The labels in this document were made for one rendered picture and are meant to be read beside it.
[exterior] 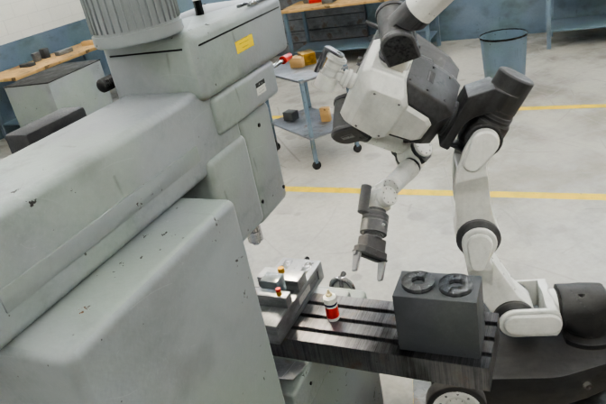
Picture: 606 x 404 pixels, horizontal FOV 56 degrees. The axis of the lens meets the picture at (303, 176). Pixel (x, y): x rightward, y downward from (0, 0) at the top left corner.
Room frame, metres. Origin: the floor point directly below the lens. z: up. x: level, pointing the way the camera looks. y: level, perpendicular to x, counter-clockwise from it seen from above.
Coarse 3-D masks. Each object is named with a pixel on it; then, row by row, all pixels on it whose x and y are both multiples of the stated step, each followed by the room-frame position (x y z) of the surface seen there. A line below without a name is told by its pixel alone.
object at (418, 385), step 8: (416, 384) 1.65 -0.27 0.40; (424, 384) 1.64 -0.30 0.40; (416, 392) 1.61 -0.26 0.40; (424, 392) 1.60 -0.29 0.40; (600, 392) 1.45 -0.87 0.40; (416, 400) 1.57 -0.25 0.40; (424, 400) 1.56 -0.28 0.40; (584, 400) 1.43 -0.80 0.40; (592, 400) 1.42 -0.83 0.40; (600, 400) 1.42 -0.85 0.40
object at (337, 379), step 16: (320, 288) 1.91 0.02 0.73; (336, 288) 1.89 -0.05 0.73; (336, 368) 1.52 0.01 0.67; (336, 384) 1.50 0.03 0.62; (352, 384) 1.60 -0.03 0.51; (368, 384) 1.72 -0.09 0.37; (320, 400) 1.39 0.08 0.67; (336, 400) 1.48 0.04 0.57; (352, 400) 1.58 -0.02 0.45; (368, 400) 1.70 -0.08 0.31
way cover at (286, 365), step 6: (276, 360) 1.40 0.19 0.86; (282, 360) 1.40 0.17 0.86; (288, 360) 1.39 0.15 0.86; (276, 366) 1.36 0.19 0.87; (282, 366) 1.36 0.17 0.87; (288, 366) 1.36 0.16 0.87; (294, 366) 1.35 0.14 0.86; (300, 366) 1.35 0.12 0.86; (282, 372) 1.32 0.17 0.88; (288, 372) 1.32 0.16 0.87; (294, 372) 1.32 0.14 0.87; (282, 378) 1.27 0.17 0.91; (288, 378) 1.29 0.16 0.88; (294, 378) 1.29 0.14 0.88
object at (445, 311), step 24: (408, 288) 1.26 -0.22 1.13; (432, 288) 1.25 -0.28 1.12; (456, 288) 1.22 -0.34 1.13; (480, 288) 1.23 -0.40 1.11; (408, 312) 1.24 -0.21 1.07; (432, 312) 1.21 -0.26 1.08; (456, 312) 1.19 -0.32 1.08; (480, 312) 1.20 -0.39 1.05; (408, 336) 1.25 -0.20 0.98; (432, 336) 1.22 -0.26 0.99; (456, 336) 1.19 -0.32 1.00; (480, 336) 1.18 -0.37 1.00
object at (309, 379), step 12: (300, 360) 1.39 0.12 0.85; (300, 372) 1.34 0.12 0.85; (312, 372) 1.36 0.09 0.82; (324, 372) 1.42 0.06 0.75; (288, 384) 1.30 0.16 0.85; (300, 384) 1.29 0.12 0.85; (312, 384) 1.35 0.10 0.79; (288, 396) 1.26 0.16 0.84; (300, 396) 1.28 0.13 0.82; (312, 396) 1.33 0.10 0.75
